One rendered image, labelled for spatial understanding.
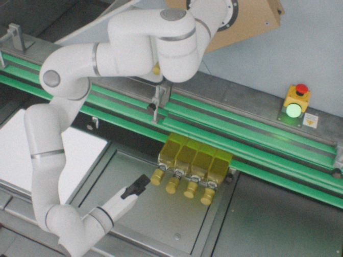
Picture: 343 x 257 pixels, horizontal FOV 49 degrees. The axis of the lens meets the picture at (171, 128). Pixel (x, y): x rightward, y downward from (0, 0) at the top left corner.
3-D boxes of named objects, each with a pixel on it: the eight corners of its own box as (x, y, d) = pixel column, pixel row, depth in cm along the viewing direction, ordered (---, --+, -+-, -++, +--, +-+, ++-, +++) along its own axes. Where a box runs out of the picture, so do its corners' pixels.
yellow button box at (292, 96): (284, 98, 131) (280, 111, 126) (291, 81, 125) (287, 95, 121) (304, 104, 130) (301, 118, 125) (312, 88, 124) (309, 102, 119)
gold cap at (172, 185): (169, 183, 124) (164, 191, 121) (171, 175, 122) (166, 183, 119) (179, 186, 123) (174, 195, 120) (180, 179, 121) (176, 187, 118)
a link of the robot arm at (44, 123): (85, 144, 90) (105, 141, 105) (68, 58, 91) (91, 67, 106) (23, 156, 93) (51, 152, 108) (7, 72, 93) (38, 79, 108)
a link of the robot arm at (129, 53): (109, 62, 100) (95, 5, 89) (199, 60, 97) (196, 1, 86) (100, 84, 94) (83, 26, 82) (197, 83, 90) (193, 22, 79)
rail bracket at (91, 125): (102, 113, 155) (86, 135, 146) (102, 101, 150) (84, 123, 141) (111, 116, 154) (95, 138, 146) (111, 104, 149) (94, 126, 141)
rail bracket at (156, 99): (158, 107, 138) (144, 130, 130) (162, 72, 126) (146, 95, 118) (166, 110, 138) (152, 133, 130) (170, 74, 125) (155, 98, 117)
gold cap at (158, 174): (154, 173, 126) (149, 183, 124) (155, 166, 124) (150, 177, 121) (164, 177, 126) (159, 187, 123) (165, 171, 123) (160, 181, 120)
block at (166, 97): (166, 92, 142) (159, 103, 137) (168, 72, 135) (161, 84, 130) (175, 95, 141) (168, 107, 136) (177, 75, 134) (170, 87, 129)
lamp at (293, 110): (285, 110, 125) (284, 116, 123) (289, 100, 122) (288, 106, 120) (298, 114, 124) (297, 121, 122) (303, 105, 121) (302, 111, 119)
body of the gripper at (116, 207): (106, 236, 106) (133, 211, 113) (114, 224, 98) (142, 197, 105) (88, 216, 108) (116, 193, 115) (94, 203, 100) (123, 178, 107)
